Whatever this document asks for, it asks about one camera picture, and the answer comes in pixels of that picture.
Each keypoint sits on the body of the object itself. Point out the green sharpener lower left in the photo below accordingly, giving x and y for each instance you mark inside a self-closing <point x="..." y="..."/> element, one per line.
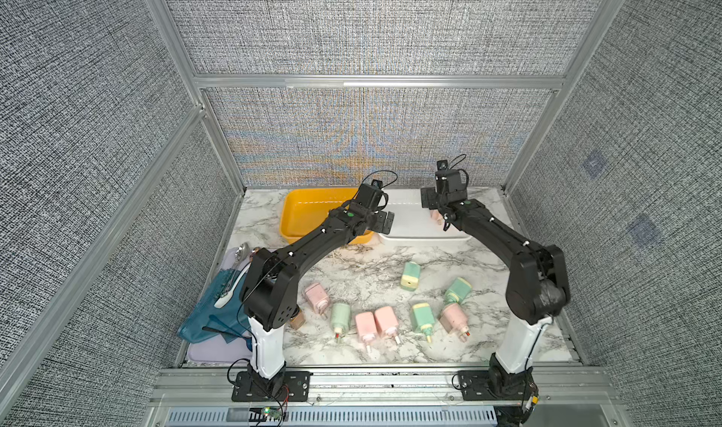
<point x="341" y="314"/>

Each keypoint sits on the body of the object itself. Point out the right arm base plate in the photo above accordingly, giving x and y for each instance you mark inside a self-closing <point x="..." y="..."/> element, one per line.
<point x="496" y="385"/>

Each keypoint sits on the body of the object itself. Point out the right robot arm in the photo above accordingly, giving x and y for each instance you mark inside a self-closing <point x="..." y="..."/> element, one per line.
<point x="538" y="287"/>

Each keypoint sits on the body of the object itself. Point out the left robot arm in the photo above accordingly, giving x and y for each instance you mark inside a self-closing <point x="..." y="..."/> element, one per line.
<point x="269" y="295"/>

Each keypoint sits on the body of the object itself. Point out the aluminium front rail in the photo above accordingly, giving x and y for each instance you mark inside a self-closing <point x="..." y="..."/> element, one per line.
<point x="385" y="395"/>

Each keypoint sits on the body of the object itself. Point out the lilac plastic tray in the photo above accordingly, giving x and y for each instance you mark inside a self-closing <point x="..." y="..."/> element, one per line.
<point x="217" y="350"/>

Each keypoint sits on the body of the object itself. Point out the teal cloth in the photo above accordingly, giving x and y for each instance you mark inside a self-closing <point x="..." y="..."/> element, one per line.
<point x="229" y="318"/>

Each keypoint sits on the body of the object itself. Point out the green sharpener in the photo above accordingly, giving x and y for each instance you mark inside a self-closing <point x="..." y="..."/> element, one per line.
<point x="457" y="291"/>
<point x="423" y="320"/>
<point x="410" y="276"/>
<point x="341" y="314"/>

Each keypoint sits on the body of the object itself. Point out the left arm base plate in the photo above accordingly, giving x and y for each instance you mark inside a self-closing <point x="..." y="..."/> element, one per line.
<point x="285" y="386"/>

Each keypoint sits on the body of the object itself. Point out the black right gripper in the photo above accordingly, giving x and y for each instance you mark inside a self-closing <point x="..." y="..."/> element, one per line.
<point x="429" y="197"/>

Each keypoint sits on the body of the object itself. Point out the white plastic storage box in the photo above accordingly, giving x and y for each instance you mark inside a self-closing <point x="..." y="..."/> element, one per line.
<point x="414" y="225"/>

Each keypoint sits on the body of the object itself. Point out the small brown jar black lid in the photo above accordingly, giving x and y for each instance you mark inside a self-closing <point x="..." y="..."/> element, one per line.
<point x="298" y="319"/>

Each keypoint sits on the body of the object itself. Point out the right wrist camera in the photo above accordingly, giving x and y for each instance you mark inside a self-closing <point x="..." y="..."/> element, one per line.
<point x="451" y="183"/>

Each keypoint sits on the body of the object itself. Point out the silver metal spoon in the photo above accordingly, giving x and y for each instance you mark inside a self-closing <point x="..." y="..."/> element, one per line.
<point x="232" y="265"/>

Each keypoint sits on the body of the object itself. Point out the yellow plastic storage box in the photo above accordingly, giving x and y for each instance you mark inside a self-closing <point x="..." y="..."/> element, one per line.
<point x="305" y="211"/>

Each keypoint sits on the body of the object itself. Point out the green sharpener right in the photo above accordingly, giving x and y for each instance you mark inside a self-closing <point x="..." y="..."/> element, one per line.
<point x="457" y="291"/>

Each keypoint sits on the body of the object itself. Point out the pink sharpener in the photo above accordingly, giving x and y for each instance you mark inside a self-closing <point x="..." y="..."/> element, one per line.
<point x="318" y="298"/>
<point x="437" y="218"/>
<point x="366" y="329"/>
<point x="455" y="321"/>
<point x="388" y="323"/>

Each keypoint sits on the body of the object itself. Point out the green sharpener upper centre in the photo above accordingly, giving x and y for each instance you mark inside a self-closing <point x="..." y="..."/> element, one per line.
<point x="410" y="276"/>

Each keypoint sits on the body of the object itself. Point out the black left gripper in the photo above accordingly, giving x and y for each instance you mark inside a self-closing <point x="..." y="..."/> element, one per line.
<point x="379" y="227"/>

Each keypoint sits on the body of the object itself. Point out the green sharpener lower centre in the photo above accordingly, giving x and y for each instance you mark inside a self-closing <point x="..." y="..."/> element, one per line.
<point x="423" y="320"/>

